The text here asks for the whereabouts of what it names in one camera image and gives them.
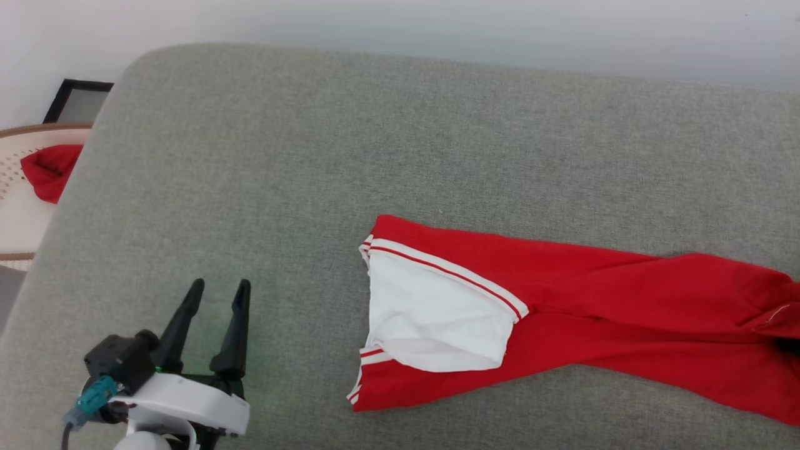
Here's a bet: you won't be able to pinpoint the teal cable connector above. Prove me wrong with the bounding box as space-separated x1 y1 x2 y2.
62 375 119 432

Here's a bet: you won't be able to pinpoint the grey fabric sofa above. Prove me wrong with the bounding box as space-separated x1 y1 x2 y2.
0 42 800 450

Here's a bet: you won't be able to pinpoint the red and white sports jersey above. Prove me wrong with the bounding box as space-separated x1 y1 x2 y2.
346 214 800 427

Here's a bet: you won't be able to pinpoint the black picture frame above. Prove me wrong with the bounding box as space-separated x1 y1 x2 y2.
42 79 115 124

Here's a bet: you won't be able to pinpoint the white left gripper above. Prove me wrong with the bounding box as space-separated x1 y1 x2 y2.
87 278 252 450

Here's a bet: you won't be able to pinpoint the white woven laundry basket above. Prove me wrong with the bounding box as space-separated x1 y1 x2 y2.
0 122 93 272

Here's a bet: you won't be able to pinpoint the red cloth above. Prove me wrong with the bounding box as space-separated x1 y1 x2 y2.
20 144 84 205

